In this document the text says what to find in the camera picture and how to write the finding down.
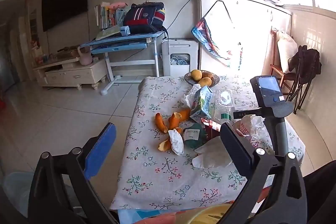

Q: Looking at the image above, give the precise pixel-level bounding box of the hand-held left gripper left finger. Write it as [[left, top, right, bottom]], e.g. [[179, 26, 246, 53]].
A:
[[28, 122, 118, 224]]

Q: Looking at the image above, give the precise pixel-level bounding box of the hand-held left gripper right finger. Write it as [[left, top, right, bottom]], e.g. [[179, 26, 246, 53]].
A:
[[218, 122, 307, 224]]

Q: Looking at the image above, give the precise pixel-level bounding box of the white paper wrapper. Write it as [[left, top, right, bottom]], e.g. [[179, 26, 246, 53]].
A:
[[192, 136, 234, 169]]

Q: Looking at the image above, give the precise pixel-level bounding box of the red white paper bag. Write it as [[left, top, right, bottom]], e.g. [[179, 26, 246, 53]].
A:
[[234, 114, 268, 146]]

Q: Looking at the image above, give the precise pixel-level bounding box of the red striped wrapper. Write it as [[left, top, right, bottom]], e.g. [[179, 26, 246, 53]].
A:
[[201, 118, 222, 140]]

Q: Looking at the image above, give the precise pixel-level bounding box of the dark green packet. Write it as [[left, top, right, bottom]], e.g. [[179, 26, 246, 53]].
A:
[[182, 123, 208, 149]]

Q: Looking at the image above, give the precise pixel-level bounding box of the clear plastic bottle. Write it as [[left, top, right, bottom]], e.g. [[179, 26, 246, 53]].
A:
[[211, 88, 235, 124]]

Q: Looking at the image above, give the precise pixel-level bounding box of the green white drink carton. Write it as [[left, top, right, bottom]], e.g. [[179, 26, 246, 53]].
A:
[[189, 85, 215, 120]]

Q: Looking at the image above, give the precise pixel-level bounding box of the white tissue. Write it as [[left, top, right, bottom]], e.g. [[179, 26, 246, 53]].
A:
[[168, 129, 185, 156]]

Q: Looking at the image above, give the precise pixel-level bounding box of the white plastic bag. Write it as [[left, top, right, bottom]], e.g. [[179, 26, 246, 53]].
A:
[[181, 84, 201, 109]]

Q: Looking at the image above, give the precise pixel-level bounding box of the yellow plastic bin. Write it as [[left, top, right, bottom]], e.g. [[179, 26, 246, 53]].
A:
[[181, 203, 234, 224]]

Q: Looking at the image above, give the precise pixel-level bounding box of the wooden chair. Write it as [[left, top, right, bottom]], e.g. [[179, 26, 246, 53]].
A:
[[270, 30, 297, 93]]

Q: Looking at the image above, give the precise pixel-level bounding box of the white pillow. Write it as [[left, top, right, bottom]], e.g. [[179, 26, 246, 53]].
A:
[[276, 31, 298, 73]]

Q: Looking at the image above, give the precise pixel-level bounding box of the black folding chair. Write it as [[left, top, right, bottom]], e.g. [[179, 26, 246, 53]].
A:
[[285, 45, 322, 115]]

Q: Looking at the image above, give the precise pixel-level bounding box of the floral tablecloth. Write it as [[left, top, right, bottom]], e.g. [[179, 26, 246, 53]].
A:
[[109, 74, 306, 211]]

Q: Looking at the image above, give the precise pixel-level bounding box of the white cabinet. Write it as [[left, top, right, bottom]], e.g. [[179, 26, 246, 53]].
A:
[[198, 0, 292, 77]]

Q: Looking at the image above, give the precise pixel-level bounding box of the dark fruit plate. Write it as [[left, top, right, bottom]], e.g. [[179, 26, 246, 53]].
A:
[[184, 72, 220, 87]]

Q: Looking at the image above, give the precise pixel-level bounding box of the colourful printed bag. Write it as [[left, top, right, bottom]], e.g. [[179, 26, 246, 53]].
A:
[[192, 18, 243, 68]]

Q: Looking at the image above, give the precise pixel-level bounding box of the cream television stand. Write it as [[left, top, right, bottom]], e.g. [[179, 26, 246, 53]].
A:
[[33, 56, 108, 90]]

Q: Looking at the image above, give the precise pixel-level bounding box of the pink kettlebell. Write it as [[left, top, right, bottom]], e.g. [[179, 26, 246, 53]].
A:
[[77, 46, 93, 66]]

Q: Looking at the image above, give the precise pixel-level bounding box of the person's black clothing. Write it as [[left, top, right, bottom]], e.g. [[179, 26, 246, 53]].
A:
[[302, 158, 336, 224]]

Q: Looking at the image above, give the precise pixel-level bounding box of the light blue plastic container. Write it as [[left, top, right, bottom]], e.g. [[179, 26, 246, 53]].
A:
[[3, 172, 36, 216]]

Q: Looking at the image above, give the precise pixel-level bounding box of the white air purifier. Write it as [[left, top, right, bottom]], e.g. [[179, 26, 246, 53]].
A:
[[161, 38, 199, 77]]

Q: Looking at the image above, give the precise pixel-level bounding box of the brown box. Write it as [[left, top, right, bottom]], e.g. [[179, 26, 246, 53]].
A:
[[56, 49, 79, 60]]

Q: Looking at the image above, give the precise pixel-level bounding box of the blue study desk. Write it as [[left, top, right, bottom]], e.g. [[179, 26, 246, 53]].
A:
[[79, 31, 164, 96]]

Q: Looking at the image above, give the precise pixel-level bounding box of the open workbook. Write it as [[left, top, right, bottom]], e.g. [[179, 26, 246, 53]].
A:
[[96, 25, 124, 41]]

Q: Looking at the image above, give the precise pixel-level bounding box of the row of books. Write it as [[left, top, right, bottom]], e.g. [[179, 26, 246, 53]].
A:
[[94, 2, 124, 30]]

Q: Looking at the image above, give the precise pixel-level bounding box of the navy red backpack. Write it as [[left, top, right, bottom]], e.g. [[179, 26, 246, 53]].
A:
[[123, 2, 168, 34]]

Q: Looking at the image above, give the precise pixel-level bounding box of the pink plush toy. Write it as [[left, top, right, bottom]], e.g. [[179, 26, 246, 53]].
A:
[[106, 1, 128, 10]]

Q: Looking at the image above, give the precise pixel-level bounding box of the black wall cable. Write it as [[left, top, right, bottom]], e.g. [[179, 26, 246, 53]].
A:
[[168, 0, 197, 29]]

